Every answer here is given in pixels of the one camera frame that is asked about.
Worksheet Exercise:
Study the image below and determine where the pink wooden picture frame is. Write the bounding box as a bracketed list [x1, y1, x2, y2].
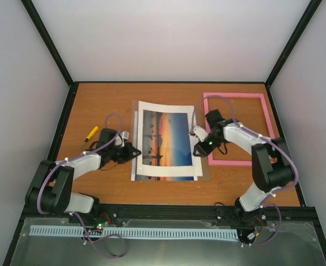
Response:
[203, 92, 275, 167]

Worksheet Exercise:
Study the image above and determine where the brown frame backing board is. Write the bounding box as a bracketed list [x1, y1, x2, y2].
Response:
[198, 163, 210, 181]

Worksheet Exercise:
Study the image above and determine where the yellow handled screwdriver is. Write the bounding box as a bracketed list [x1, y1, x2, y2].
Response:
[80, 126, 99, 149]

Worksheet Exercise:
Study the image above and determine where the white paper mat border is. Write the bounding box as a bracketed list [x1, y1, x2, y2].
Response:
[134, 101, 204, 182]

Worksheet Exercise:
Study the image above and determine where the sunset photo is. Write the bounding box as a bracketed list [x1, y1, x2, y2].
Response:
[141, 110, 193, 167]

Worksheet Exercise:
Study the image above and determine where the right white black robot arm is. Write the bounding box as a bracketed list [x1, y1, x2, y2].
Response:
[190, 109, 298, 224]

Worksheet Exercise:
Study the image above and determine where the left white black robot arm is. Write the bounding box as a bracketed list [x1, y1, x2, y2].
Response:
[25, 128, 142, 223]

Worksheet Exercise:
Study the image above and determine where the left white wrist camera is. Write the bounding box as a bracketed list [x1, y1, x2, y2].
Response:
[114, 131, 130, 147]

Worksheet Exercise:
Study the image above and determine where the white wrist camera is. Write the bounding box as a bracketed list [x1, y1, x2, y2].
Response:
[114, 131, 130, 147]
[189, 126, 209, 142]

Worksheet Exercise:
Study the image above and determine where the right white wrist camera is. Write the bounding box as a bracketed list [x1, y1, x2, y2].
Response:
[189, 126, 209, 142]

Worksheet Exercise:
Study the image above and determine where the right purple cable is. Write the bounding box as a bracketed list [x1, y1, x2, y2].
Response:
[190, 95, 299, 248]

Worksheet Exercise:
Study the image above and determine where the black aluminium cage frame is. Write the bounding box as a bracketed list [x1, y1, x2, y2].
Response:
[3, 1, 326, 265]

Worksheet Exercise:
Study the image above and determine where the light blue cable duct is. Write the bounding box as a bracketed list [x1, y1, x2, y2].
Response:
[28, 225, 238, 242]

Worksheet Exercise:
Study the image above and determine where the metal base plate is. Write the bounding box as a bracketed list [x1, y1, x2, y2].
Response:
[17, 218, 326, 265]

